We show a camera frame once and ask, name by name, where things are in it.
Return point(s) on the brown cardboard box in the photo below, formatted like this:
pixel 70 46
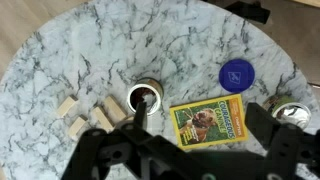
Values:
pixel 308 2

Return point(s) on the yellow dog picture book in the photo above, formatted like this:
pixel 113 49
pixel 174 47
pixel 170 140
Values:
pixel 206 121

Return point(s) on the black stand foot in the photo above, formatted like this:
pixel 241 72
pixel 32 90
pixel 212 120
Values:
pixel 248 11

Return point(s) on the round blue plastic lid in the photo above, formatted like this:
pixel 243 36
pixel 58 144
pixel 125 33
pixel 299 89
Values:
pixel 236 75

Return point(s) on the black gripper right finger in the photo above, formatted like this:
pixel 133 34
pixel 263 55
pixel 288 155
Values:
pixel 263 125

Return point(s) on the open tin can green label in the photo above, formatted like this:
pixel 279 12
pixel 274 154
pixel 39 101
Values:
pixel 293 113

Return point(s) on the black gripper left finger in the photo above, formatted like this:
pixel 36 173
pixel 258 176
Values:
pixel 140 115

